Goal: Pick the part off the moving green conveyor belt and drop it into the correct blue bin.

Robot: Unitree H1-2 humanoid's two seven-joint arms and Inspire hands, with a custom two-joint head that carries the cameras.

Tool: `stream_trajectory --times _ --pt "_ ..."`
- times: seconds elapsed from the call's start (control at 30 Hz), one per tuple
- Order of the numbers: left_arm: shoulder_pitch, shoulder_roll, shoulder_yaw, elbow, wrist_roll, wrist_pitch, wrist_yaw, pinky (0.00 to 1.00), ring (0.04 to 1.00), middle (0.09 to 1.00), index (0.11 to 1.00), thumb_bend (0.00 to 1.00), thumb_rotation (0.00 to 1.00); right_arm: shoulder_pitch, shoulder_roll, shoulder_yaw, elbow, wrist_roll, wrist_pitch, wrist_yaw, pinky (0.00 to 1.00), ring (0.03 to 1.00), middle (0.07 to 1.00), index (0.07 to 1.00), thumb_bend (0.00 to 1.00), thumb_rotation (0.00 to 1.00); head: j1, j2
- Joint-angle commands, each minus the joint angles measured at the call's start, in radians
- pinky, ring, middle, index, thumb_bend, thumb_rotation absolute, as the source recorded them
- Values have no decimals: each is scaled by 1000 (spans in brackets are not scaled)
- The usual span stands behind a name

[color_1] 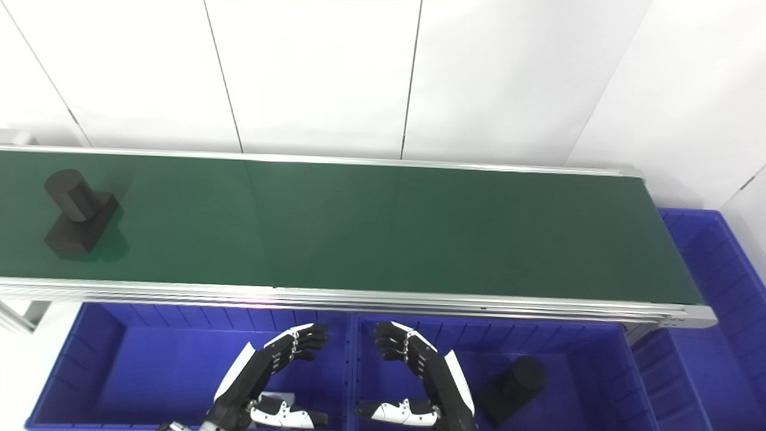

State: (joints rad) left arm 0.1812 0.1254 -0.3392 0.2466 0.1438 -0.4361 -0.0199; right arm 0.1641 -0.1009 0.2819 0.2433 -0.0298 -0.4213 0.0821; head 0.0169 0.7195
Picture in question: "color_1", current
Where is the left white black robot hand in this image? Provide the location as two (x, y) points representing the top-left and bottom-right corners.
(209, 323), (330, 429)

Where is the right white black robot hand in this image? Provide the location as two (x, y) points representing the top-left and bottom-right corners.
(358, 321), (477, 431)

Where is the black cylinder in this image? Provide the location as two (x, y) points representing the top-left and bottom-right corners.
(43, 169), (120, 254)

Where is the green conveyor belt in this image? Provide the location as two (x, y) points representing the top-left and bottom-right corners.
(0, 144), (718, 329)
(0, 150), (704, 305)

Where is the black cylinder part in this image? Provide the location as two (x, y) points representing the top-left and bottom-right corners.
(479, 356), (546, 427)

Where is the blue plastic bin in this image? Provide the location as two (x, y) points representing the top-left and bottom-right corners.
(350, 314), (659, 431)
(628, 208), (766, 431)
(24, 302), (358, 431)

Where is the aluminium conveyor leg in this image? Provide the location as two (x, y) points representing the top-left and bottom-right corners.
(0, 298), (51, 333)

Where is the grey conveyor motor box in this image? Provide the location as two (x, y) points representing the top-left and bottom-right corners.
(0, 129), (38, 148)

